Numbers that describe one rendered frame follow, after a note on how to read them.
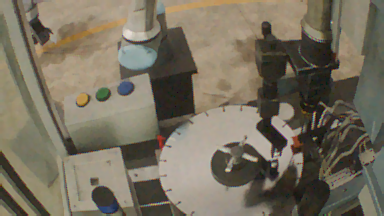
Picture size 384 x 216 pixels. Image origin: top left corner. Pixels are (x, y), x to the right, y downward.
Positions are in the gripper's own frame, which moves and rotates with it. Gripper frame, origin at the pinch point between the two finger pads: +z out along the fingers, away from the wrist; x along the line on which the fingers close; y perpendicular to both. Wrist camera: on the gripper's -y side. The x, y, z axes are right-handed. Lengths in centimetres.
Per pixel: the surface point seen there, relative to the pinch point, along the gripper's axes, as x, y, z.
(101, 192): 27, -73, -25
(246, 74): -105, -18, 91
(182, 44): -42, -31, 16
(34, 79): 19, -39, -27
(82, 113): 6.6, -35.0, 1.3
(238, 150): -2, -80, -9
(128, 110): -2.9, -45.6, 2.1
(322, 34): -12, -92, -41
